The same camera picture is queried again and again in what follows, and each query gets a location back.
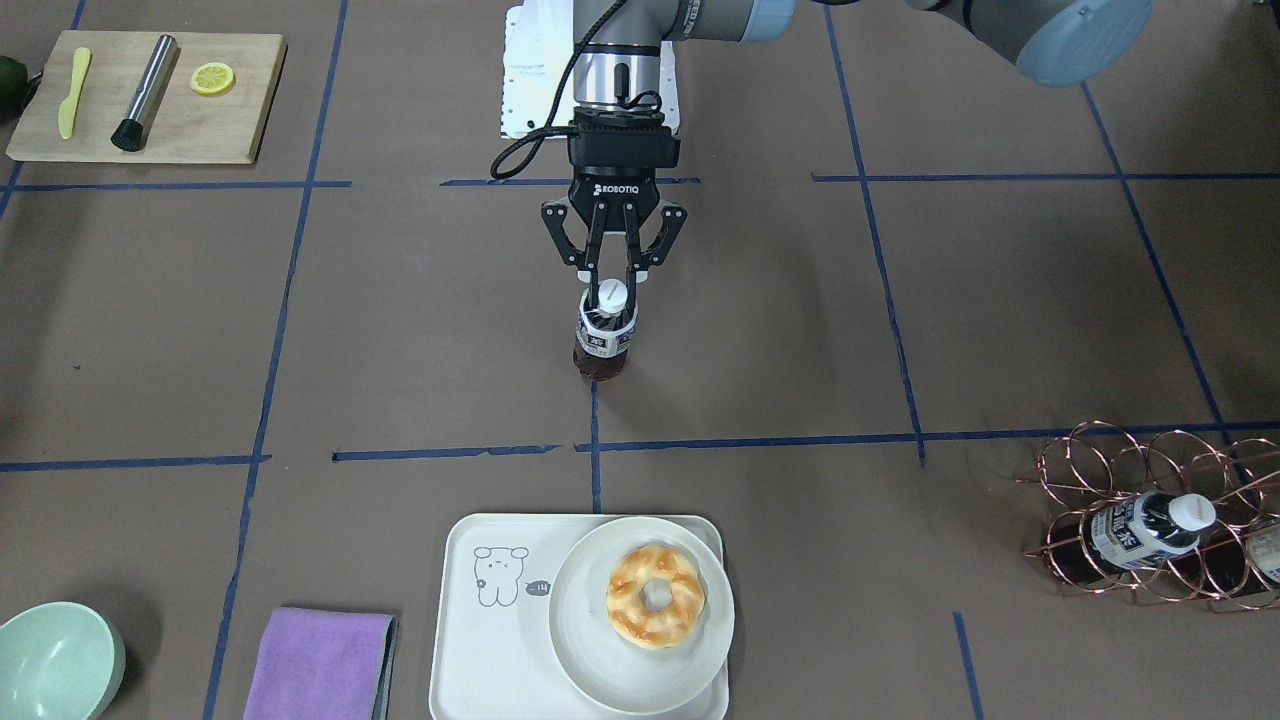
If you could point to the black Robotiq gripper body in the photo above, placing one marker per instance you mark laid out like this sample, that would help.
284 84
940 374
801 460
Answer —
622 188

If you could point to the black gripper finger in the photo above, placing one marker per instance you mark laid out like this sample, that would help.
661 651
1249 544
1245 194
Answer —
639 260
586 261

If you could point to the tea bottle white cap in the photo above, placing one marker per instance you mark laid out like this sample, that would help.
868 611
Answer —
605 327

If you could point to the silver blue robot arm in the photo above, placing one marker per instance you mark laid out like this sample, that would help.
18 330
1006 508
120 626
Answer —
609 101

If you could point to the tea bottle in rack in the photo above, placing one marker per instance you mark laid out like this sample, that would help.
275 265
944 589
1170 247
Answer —
1138 533
1262 551

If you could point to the lemon slice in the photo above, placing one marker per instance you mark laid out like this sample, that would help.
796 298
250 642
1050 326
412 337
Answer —
212 78

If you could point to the wooden cutting board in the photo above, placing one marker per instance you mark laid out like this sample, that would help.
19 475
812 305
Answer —
104 100

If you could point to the glazed donut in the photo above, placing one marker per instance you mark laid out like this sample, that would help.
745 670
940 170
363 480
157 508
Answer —
654 598

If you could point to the steel muddler black tip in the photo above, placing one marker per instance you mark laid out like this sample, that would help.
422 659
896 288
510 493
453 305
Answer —
131 133

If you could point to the cream round plate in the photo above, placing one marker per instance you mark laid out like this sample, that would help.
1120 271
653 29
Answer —
618 679

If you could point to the yellow plastic knife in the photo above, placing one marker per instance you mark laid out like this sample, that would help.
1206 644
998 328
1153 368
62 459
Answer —
68 107

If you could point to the purple folded cloth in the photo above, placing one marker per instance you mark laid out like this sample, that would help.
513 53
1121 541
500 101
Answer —
317 664

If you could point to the green lime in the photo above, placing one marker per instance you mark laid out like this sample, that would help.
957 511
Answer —
14 88

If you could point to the mint green bowl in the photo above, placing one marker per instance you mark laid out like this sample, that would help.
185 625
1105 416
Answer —
59 660

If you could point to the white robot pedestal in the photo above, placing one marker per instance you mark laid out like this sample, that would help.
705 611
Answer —
537 43

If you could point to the copper wire bottle rack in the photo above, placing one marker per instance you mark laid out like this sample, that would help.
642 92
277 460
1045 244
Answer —
1098 463

